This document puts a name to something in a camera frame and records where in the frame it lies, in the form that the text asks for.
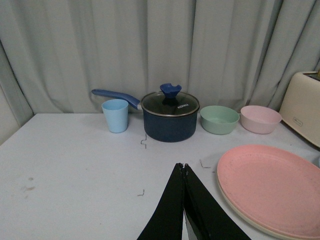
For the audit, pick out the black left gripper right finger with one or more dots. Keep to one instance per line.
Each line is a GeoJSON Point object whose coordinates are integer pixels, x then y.
{"type": "Point", "coordinates": [205, 218]}

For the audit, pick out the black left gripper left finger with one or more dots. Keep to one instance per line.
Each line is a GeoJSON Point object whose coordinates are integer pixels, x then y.
{"type": "Point", "coordinates": [166, 222]}

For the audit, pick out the pink plate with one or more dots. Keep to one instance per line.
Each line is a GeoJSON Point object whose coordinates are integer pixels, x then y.
{"type": "Point", "coordinates": [267, 165]}

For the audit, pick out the cream plate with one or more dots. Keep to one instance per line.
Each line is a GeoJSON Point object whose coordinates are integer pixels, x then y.
{"type": "Point", "coordinates": [235, 210]}

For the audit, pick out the green bowl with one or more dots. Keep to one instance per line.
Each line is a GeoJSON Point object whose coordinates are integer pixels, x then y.
{"type": "Point", "coordinates": [218, 120]}

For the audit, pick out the dark blue saucepan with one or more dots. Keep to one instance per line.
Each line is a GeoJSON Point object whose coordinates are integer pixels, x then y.
{"type": "Point", "coordinates": [160, 128]}

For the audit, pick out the pink bowl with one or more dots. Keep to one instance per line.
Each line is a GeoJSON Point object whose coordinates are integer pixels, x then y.
{"type": "Point", "coordinates": [259, 119]}

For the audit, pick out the glass pot lid blue knob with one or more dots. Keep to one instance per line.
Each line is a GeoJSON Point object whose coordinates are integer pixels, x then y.
{"type": "Point", "coordinates": [170, 101]}

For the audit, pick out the light blue cup left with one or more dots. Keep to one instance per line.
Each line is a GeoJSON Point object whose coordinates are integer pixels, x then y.
{"type": "Point", "coordinates": [116, 115]}

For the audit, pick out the cream toaster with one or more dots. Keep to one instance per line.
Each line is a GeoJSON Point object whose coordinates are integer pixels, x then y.
{"type": "Point", "coordinates": [300, 108]}

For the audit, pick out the grey curtain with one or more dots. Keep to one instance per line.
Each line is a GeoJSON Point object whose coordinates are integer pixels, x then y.
{"type": "Point", "coordinates": [225, 52]}

